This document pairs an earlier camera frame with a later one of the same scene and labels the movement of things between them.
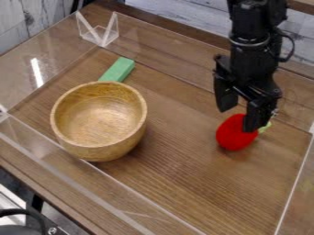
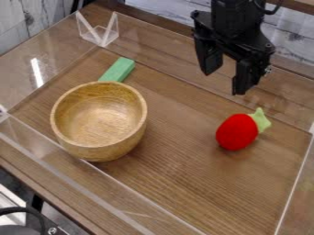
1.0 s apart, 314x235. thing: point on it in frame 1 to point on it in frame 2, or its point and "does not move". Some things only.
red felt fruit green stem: [232, 134] does not move
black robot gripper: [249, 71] to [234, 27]
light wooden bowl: [98, 119] does not move
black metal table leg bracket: [34, 225] does not move
